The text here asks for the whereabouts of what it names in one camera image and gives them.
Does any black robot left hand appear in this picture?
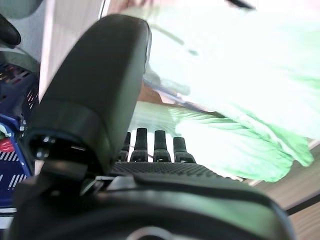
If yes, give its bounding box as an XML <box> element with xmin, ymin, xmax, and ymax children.
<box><xmin>4</xmin><ymin>14</ymin><xmax>295</xmax><ymax>240</ymax></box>

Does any blue plastic shopping basket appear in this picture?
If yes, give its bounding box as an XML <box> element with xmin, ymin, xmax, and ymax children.
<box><xmin>0</xmin><ymin>62</ymin><xmax>42</xmax><ymax>223</ymax></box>

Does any green white napa cabbage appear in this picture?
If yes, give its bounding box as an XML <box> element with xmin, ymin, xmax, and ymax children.
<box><xmin>119</xmin><ymin>4</ymin><xmax>320</xmax><ymax>138</ymax></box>
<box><xmin>132</xmin><ymin>102</ymin><xmax>316</xmax><ymax>183</ymax></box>

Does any silver robot right leg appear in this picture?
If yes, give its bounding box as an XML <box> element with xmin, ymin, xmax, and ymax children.
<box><xmin>0</xmin><ymin>0</ymin><xmax>47</xmax><ymax>76</ymax></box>

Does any red bell pepper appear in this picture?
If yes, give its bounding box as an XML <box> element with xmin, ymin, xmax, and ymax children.
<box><xmin>0</xmin><ymin>138</ymin><xmax>13</xmax><ymax>152</ymax></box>

